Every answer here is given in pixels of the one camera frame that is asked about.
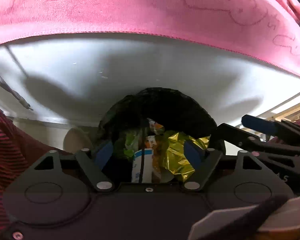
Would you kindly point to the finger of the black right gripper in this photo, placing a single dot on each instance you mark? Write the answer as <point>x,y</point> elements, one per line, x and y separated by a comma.
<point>284,130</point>
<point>250,142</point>

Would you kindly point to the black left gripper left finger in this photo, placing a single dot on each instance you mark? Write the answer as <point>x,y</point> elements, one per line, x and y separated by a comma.
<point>92,171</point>

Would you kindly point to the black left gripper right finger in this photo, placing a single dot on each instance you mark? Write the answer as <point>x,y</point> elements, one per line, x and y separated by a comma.
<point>204,163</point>

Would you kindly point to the yellow foil snack bag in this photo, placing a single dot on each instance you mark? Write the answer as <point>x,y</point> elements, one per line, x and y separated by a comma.
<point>173,158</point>

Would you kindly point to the green silver wrapper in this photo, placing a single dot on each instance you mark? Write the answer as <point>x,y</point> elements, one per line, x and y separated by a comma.
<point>132,143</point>

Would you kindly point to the torn orange cardboard box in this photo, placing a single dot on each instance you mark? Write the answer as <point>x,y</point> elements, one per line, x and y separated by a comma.
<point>147,159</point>

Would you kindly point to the black trash bin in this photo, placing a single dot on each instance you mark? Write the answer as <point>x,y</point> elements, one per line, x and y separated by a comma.
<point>172,109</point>

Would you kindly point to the colourful small snack packet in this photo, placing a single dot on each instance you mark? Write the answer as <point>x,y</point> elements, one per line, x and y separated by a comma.
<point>156,127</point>

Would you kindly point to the pink bunny print towel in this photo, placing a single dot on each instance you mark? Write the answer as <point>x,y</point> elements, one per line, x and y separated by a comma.
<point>267,30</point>

